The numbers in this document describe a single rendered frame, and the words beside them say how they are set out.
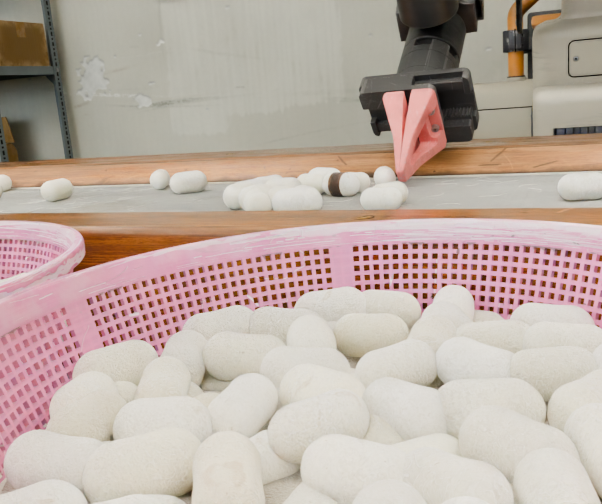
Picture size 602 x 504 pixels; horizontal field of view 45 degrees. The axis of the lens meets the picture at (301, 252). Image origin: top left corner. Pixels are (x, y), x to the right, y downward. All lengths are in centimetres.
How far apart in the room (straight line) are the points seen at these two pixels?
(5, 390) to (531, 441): 17
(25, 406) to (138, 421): 6
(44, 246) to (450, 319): 25
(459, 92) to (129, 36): 239
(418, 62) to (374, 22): 194
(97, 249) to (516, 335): 26
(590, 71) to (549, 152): 47
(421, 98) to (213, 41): 221
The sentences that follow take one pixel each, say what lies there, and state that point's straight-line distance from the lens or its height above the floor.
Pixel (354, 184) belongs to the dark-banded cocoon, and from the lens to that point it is 62.
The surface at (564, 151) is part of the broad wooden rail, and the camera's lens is 72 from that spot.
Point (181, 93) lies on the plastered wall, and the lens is 289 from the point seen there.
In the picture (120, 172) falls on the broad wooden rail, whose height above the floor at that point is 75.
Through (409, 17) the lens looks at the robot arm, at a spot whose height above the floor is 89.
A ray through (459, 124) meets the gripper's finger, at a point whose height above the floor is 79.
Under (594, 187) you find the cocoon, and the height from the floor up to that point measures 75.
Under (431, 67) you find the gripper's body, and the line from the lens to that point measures 70.
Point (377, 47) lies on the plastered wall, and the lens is 264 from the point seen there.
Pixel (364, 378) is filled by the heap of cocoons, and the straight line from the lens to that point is 25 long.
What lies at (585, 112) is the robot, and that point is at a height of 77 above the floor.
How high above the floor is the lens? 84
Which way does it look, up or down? 13 degrees down
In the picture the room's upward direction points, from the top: 5 degrees counter-clockwise
